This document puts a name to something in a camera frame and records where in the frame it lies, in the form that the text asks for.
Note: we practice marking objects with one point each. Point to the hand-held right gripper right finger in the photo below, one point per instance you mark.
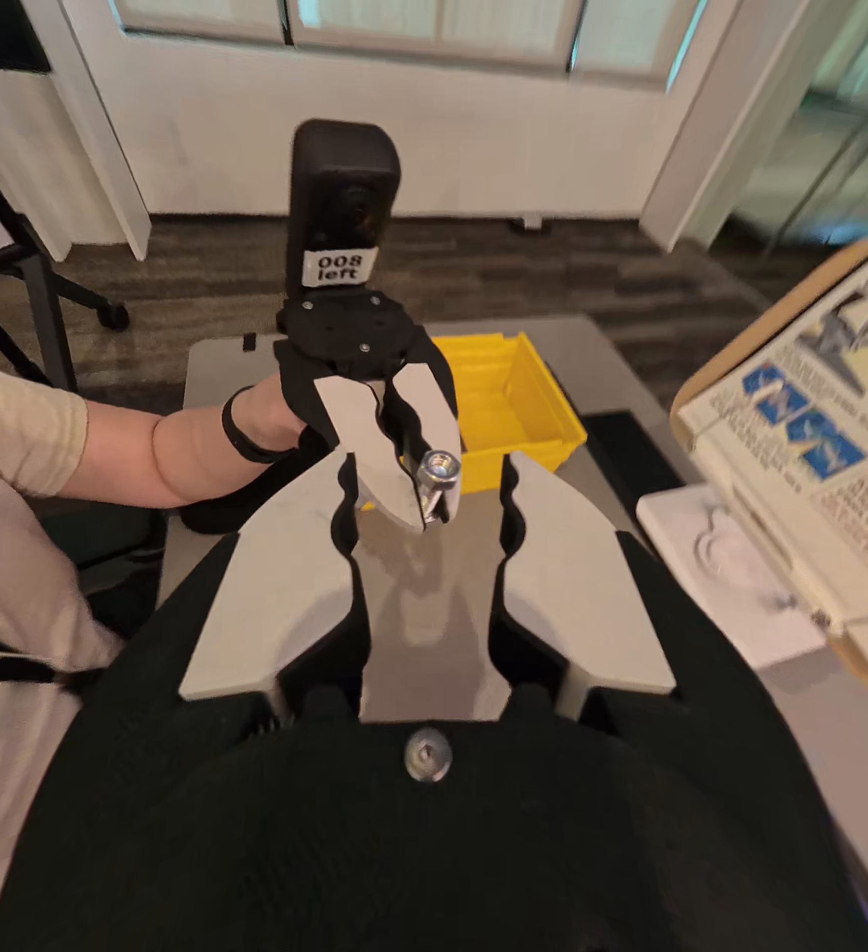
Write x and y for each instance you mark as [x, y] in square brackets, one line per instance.
[583, 595]

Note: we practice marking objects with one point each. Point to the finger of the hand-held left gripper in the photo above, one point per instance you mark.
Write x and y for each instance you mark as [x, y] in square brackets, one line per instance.
[367, 446]
[430, 409]

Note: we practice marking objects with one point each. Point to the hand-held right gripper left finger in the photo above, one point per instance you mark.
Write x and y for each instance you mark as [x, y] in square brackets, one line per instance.
[270, 595]

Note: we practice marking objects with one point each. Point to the steel hex nut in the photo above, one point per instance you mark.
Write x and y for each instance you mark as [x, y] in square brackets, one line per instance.
[438, 468]

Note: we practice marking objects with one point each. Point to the yellow plastic bin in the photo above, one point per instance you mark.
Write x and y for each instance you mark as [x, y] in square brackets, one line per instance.
[523, 401]

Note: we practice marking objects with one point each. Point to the person's left forearm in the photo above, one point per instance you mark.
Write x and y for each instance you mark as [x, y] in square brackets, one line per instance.
[166, 461]

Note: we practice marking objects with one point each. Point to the person's left hand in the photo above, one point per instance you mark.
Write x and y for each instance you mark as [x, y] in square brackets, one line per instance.
[270, 416]

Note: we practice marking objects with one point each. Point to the black wristband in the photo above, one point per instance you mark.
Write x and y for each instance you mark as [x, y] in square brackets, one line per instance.
[234, 439]

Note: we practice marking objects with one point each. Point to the white plastic tray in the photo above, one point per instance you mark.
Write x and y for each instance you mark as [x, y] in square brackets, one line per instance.
[717, 565]

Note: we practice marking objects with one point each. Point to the black rolling stand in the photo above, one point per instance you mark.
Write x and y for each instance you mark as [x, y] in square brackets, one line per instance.
[40, 312]

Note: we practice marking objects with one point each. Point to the large window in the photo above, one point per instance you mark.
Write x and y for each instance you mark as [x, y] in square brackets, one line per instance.
[367, 22]

